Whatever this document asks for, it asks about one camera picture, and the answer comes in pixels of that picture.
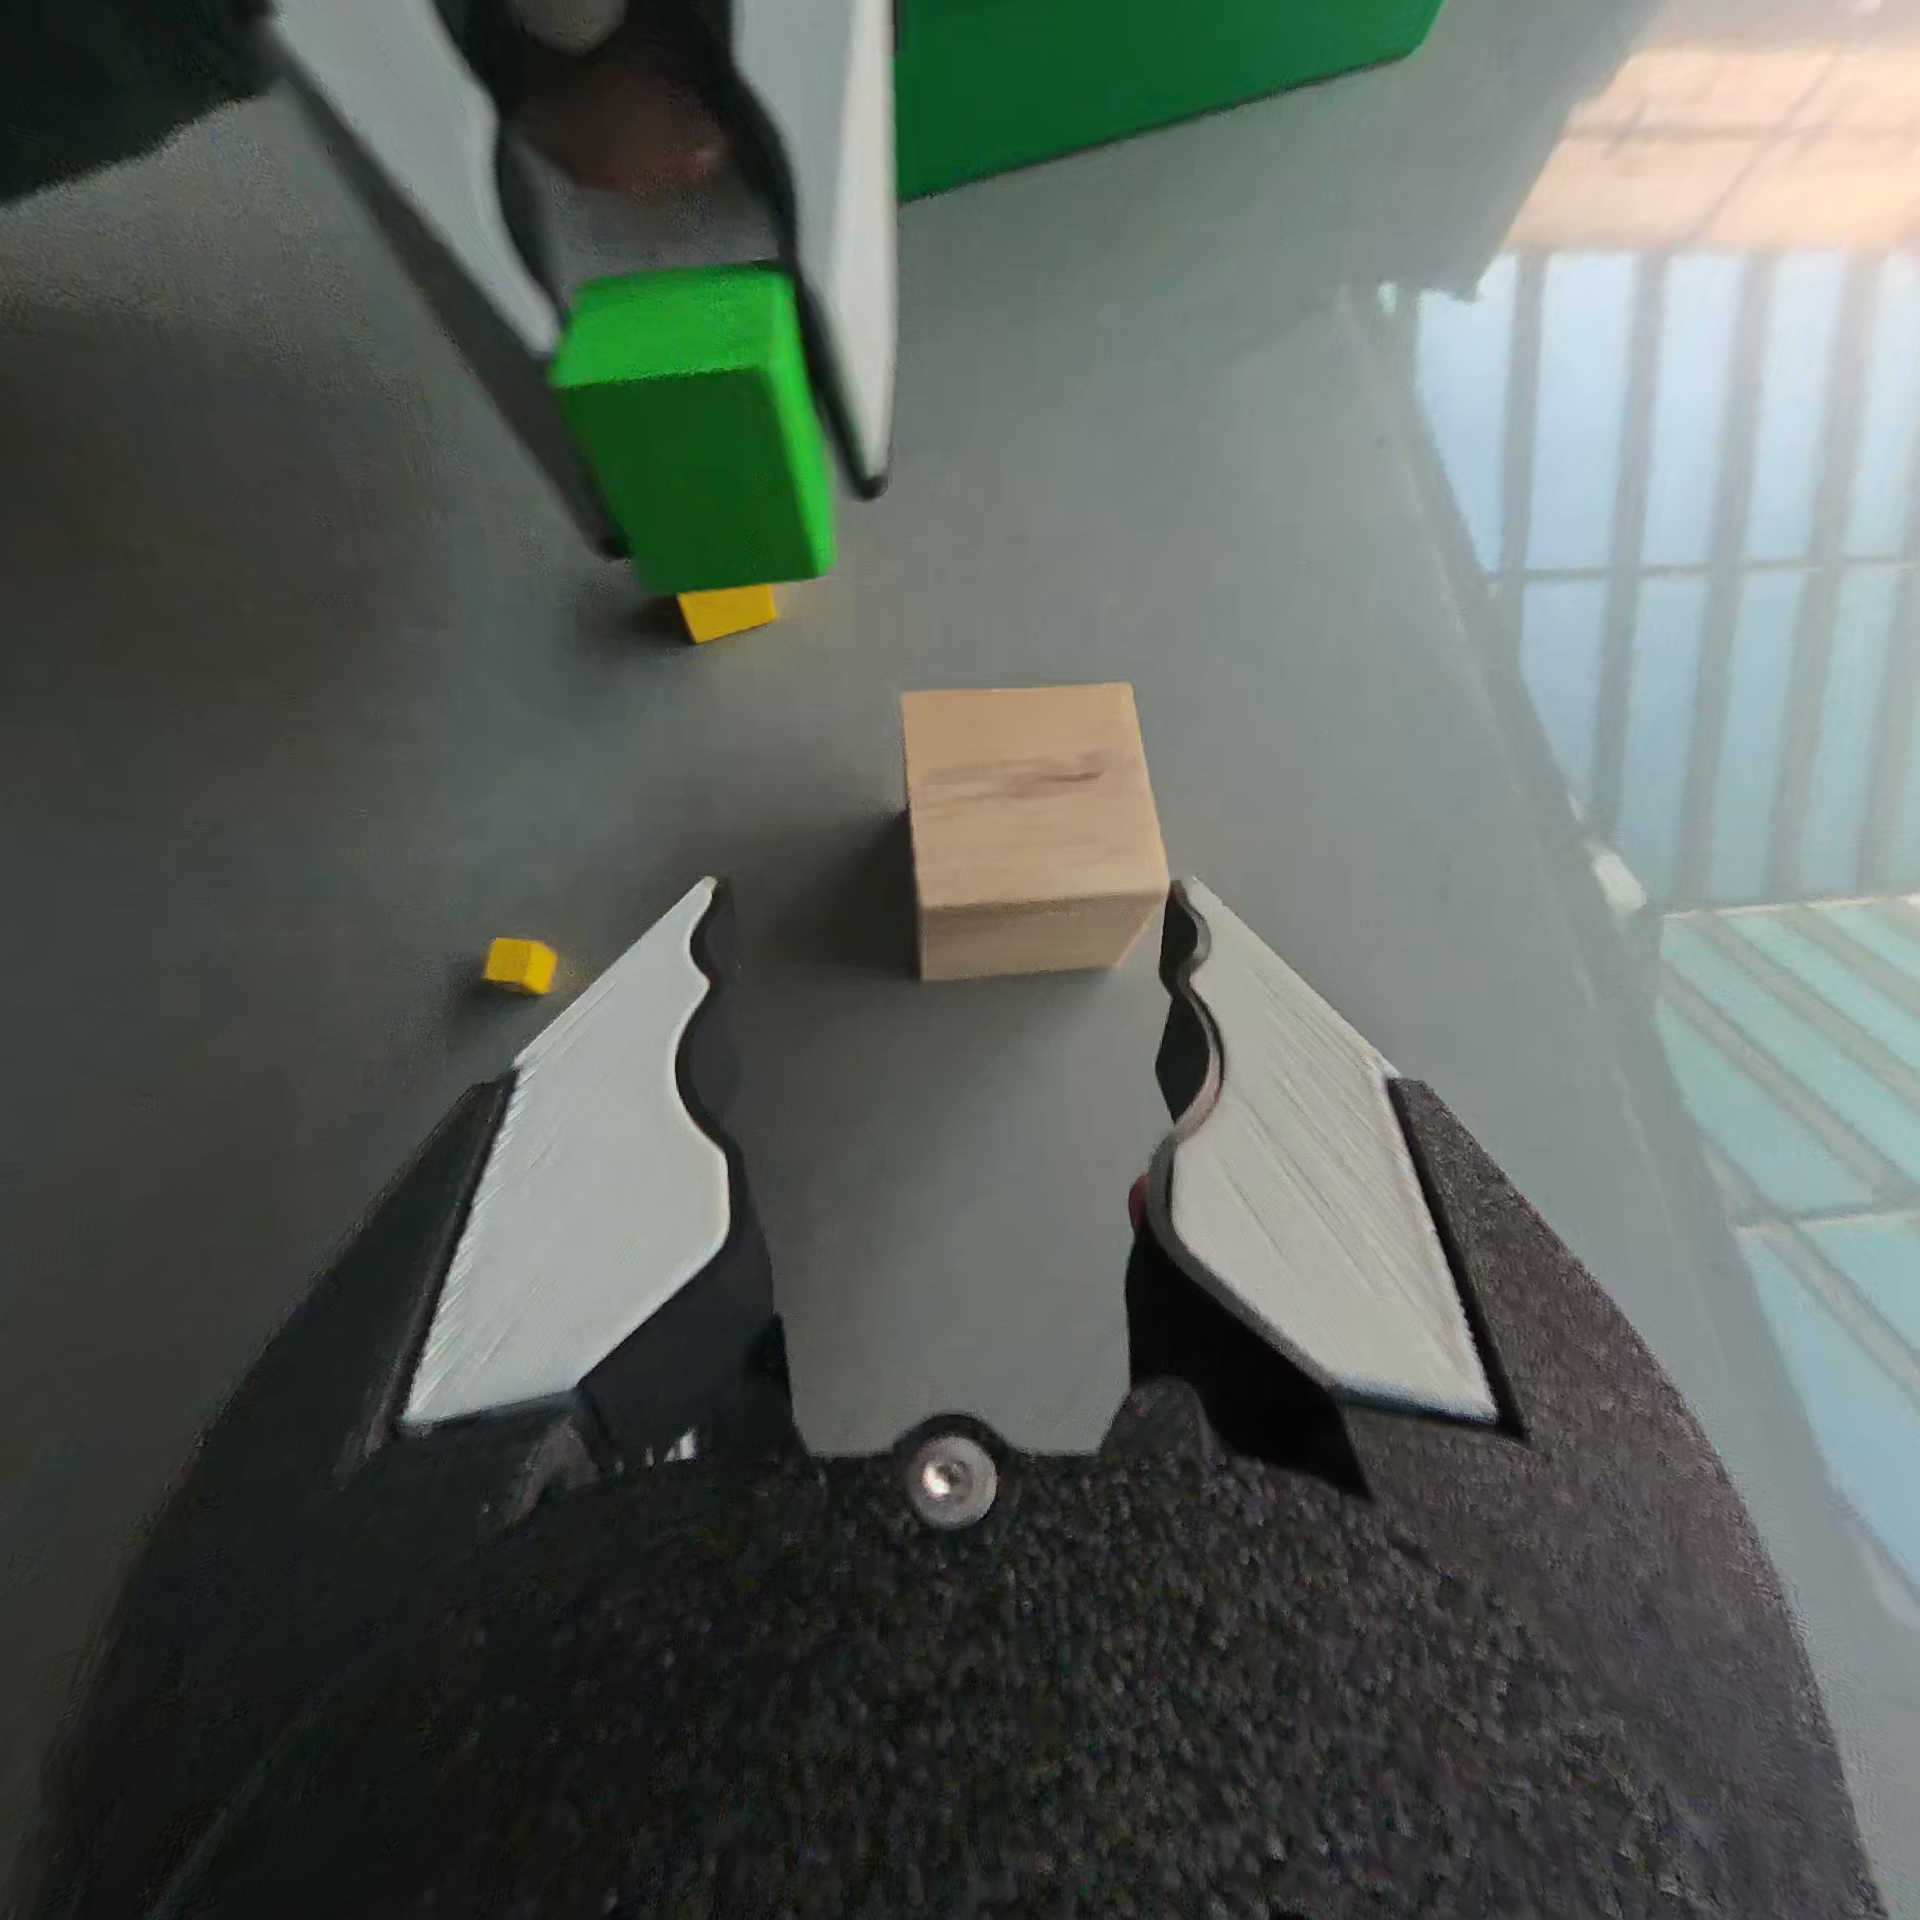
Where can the large plain wooden cube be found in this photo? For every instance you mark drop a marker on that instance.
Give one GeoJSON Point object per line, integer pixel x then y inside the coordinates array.
{"type": "Point", "coordinates": [1037, 840]}

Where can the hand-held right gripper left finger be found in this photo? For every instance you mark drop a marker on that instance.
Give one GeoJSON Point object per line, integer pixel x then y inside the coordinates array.
{"type": "Point", "coordinates": [599, 1201]}

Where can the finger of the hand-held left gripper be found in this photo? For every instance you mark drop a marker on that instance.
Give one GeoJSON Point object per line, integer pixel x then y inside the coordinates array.
{"type": "Point", "coordinates": [848, 224]}
{"type": "Point", "coordinates": [422, 148]}

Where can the green plastic bin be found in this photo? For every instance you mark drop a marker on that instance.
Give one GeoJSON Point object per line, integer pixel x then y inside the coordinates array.
{"type": "Point", "coordinates": [1141, 76]}

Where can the green wooden cube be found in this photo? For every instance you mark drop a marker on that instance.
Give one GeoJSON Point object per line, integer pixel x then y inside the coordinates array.
{"type": "Point", "coordinates": [705, 435]}

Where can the tiny yellow wooden cube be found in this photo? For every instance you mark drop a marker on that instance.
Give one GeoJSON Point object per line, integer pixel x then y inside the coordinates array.
{"type": "Point", "coordinates": [517, 965]}

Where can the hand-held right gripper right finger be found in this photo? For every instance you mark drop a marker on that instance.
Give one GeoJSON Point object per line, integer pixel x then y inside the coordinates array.
{"type": "Point", "coordinates": [1319, 1201]}

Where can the person's left hand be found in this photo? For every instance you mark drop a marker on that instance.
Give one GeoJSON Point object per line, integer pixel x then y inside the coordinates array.
{"type": "Point", "coordinates": [629, 141]}

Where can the person's left forearm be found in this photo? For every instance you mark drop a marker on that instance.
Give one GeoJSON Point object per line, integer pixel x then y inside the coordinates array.
{"type": "Point", "coordinates": [105, 76]}

